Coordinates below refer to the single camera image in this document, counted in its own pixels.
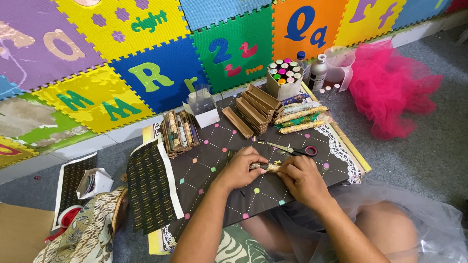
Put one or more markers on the brown cardboard sheet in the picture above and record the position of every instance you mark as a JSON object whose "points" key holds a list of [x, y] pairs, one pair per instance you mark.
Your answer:
{"points": [[22, 233]]}

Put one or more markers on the small clear glass vial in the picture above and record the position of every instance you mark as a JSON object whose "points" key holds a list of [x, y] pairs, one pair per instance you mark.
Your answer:
{"points": [[328, 92], [321, 94], [335, 90]]}

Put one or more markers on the crumpled white paper bag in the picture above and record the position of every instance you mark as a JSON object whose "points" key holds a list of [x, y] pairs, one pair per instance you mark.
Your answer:
{"points": [[94, 183]]}

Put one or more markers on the colourful foam puzzle mats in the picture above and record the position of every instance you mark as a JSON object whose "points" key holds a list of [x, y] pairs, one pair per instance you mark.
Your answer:
{"points": [[146, 54]]}

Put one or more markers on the gold batik tube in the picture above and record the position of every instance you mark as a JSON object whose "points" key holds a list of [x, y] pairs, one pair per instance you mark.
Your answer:
{"points": [[267, 167]]}

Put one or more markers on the person's left hand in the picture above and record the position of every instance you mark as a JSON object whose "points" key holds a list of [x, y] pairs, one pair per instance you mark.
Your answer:
{"points": [[237, 170]]}

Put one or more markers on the white box of coloured-cap bottles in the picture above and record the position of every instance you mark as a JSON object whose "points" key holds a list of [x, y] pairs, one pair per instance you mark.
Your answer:
{"points": [[284, 80]]}

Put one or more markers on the green batik wrapped roll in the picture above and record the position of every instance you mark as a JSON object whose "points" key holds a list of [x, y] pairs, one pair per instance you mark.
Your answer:
{"points": [[298, 121]]}

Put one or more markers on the single brown box lid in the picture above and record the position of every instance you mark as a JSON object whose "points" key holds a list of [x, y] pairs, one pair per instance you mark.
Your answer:
{"points": [[237, 122]]}

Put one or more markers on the batik patterned cloth bag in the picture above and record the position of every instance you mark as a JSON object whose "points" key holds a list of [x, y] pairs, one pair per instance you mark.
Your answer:
{"points": [[86, 233]]}

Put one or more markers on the small white box with plastic sleeves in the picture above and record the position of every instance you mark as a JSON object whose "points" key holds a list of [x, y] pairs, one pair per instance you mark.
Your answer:
{"points": [[201, 106]]}

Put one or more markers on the pink tulle fabric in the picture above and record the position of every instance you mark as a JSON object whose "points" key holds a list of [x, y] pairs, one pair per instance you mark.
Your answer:
{"points": [[391, 91]]}

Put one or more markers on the black dotted work board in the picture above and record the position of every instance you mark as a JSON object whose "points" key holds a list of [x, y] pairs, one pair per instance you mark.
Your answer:
{"points": [[234, 153]]}

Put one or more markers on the large black gold sticker sheet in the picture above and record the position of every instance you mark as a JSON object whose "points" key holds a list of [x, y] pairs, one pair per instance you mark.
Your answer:
{"points": [[151, 186]]}

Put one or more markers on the silver bottle with black label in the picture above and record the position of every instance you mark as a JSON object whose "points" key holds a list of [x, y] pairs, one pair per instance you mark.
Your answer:
{"points": [[317, 73]]}

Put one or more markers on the person's right leg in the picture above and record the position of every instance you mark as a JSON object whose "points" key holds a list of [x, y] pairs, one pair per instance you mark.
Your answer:
{"points": [[385, 228]]}

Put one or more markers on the person's green patterned shorts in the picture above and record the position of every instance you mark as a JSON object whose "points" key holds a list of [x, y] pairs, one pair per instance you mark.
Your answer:
{"points": [[241, 248]]}

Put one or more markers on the blue batik wrapped roll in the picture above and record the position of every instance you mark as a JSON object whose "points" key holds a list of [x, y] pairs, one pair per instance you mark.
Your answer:
{"points": [[295, 98]]}

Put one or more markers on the blue capped clear bottle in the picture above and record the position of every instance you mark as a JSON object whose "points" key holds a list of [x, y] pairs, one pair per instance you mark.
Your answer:
{"points": [[301, 59]]}

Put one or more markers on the white batik wrapped roll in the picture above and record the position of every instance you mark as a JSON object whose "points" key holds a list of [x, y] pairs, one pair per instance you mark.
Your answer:
{"points": [[300, 107]]}

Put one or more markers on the small black gold sticker sheet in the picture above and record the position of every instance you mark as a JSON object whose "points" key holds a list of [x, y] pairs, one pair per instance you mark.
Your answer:
{"points": [[72, 182]]}

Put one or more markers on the open boxes with batik tubes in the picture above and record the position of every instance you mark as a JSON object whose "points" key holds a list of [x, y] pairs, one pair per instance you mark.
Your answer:
{"points": [[180, 133]]}

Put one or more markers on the person's right hand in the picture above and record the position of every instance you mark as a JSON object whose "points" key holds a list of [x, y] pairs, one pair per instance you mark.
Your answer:
{"points": [[305, 181]]}

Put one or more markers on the stack of brown cardboard boxes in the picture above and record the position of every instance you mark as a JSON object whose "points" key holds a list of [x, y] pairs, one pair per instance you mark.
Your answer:
{"points": [[257, 107]]}

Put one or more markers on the clear plastic measuring jug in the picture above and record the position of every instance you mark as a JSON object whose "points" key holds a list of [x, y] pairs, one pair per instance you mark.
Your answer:
{"points": [[340, 65]]}

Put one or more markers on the person's right fingers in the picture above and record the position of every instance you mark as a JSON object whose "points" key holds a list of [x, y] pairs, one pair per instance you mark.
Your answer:
{"points": [[287, 171]]}

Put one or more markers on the gold batik wrapped roll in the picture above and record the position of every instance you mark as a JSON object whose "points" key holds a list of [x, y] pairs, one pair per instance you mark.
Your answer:
{"points": [[301, 114], [302, 127]]}

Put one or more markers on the red tape dispenser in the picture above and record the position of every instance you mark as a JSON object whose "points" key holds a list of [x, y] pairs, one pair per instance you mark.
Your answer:
{"points": [[65, 221]]}

